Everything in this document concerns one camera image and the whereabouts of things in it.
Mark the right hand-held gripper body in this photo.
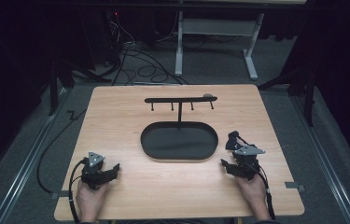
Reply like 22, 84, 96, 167
232, 145, 267, 182

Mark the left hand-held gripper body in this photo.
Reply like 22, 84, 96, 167
80, 151, 107, 191

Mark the person's left hand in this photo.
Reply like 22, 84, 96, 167
76, 180, 109, 223

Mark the person's right hand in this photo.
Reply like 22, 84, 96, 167
236, 173, 273, 222

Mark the grey tape piece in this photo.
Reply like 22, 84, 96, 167
50, 190, 70, 201
284, 181, 306, 192

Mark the black hook rack with oval tray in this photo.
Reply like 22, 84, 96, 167
140, 95, 219, 161

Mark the black metal stand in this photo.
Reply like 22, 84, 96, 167
47, 57, 112, 117
258, 62, 317, 128

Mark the dark equipment box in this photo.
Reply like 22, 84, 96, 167
80, 8, 124, 68

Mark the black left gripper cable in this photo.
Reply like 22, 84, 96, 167
67, 157, 89, 224

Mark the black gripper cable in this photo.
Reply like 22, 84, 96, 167
251, 164, 277, 221
67, 157, 89, 224

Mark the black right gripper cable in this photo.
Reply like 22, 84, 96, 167
251, 164, 277, 221

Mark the black cable on floor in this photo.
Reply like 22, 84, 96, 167
35, 106, 88, 194

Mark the aluminium floor rail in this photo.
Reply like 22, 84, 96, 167
0, 88, 71, 224
288, 92, 350, 224

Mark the bundle of black floor cables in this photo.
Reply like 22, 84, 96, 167
104, 12, 190, 87

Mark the white metal desk frame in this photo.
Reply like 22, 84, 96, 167
175, 11, 266, 81

